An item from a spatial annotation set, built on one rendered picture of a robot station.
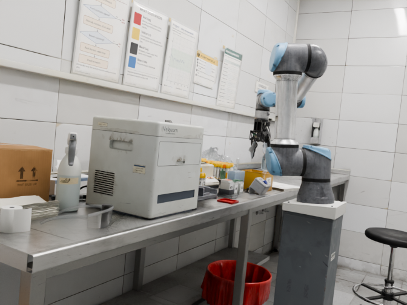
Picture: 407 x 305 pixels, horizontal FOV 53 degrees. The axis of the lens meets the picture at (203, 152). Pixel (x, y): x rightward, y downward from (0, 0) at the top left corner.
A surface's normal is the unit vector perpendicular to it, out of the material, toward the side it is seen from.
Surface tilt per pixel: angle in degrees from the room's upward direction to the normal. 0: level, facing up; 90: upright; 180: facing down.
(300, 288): 90
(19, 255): 90
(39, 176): 90
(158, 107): 90
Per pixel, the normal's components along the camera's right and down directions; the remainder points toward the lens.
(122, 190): -0.50, 0.00
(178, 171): 0.86, 0.11
